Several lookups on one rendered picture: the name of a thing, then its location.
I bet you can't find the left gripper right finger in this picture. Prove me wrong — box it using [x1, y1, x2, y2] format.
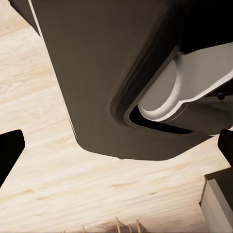
[217, 129, 233, 168]

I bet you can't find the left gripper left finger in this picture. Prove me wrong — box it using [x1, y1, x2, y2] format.
[0, 129, 25, 188]

